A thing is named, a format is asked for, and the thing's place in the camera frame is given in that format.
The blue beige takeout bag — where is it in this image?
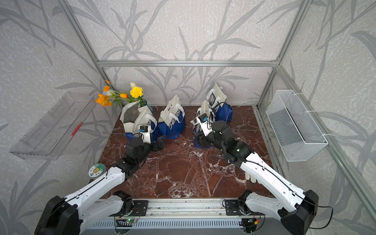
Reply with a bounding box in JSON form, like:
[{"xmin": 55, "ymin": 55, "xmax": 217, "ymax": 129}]
[
  {"xmin": 191, "ymin": 100, "xmax": 215, "ymax": 148},
  {"xmin": 206, "ymin": 82, "xmax": 233, "ymax": 122},
  {"xmin": 120, "ymin": 101, "xmax": 159, "ymax": 141},
  {"xmin": 157, "ymin": 95, "xmax": 186, "ymax": 140}
]

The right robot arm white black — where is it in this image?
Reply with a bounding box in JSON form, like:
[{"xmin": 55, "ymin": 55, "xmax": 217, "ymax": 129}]
[{"xmin": 194, "ymin": 116, "xmax": 320, "ymax": 235}]

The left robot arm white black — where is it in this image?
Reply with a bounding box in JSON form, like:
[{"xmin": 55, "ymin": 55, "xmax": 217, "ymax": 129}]
[{"xmin": 34, "ymin": 136, "xmax": 166, "ymax": 235}]

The blue glass vase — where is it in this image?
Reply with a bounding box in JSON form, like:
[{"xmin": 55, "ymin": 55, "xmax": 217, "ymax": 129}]
[{"xmin": 138, "ymin": 99, "xmax": 153, "ymax": 114}]

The white work glove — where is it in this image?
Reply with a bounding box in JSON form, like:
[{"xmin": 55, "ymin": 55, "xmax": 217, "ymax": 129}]
[{"xmin": 245, "ymin": 172, "xmax": 260, "ymax": 184}]

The artificial flower bouquet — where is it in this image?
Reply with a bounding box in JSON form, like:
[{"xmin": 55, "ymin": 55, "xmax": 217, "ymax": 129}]
[{"xmin": 95, "ymin": 80, "xmax": 145, "ymax": 107}]

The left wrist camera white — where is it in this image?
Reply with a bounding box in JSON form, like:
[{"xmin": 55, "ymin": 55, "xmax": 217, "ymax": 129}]
[{"xmin": 139, "ymin": 125, "xmax": 151, "ymax": 144}]

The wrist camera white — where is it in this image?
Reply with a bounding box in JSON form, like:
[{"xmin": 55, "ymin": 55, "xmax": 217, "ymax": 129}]
[
  {"xmin": 139, "ymin": 125, "xmax": 151, "ymax": 144},
  {"xmin": 196, "ymin": 113, "xmax": 212, "ymax": 136}
]

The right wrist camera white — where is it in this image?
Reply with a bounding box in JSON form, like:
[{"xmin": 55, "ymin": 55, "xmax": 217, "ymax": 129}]
[{"xmin": 196, "ymin": 113, "xmax": 212, "ymax": 136}]

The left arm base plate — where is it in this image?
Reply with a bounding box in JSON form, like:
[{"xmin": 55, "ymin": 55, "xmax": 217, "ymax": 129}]
[{"xmin": 129, "ymin": 200, "xmax": 148, "ymax": 217}]

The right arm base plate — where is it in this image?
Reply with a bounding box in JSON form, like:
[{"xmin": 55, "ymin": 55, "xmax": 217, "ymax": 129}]
[{"xmin": 222, "ymin": 199, "xmax": 264, "ymax": 217}]

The white wire mesh basket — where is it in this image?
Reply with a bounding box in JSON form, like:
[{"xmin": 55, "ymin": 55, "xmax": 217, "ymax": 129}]
[{"xmin": 266, "ymin": 90, "xmax": 328, "ymax": 162}]

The clear acrylic wall shelf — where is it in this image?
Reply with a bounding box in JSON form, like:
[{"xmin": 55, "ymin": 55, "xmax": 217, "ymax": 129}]
[{"xmin": 9, "ymin": 92, "xmax": 96, "ymax": 161}]

